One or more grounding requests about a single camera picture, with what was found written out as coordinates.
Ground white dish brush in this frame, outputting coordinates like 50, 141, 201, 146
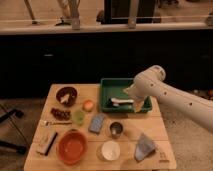
110, 98, 133, 107

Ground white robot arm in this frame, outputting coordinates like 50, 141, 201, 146
124, 65, 213, 133

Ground white small bowl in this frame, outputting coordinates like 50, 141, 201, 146
101, 141, 120, 161

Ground dark brown bowl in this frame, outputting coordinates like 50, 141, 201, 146
56, 87, 78, 107

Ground red plastic bowl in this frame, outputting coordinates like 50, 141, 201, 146
56, 130, 88, 166

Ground green plastic tray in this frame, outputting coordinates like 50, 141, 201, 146
99, 77, 153, 114

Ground metal cup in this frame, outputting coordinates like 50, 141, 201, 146
110, 122, 123, 138

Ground blue grey folded cloth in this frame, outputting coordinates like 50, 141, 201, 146
134, 134, 156, 162

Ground blue sponge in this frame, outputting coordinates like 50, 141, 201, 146
88, 114, 105, 134

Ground orange fruit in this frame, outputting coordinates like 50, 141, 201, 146
82, 100, 94, 112

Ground green small cup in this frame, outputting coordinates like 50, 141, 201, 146
72, 110, 85, 125

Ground dark red grape bunch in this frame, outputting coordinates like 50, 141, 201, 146
51, 108, 71, 121

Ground metal fork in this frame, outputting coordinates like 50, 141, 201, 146
41, 120, 72, 126

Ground black tripod stand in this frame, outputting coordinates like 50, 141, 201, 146
0, 104, 29, 156

